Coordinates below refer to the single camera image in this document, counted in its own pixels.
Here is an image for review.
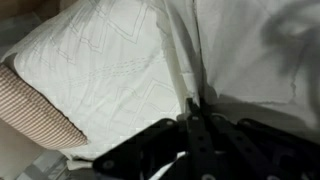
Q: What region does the white quilted duvet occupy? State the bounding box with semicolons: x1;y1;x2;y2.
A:
0;0;320;162

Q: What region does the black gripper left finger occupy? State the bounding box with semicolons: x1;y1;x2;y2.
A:
184;96;218;180

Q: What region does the pink ribbed pillow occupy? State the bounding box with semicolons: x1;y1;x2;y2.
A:
0;63;89;151

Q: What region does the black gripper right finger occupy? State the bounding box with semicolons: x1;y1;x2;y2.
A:
199;98;271;180

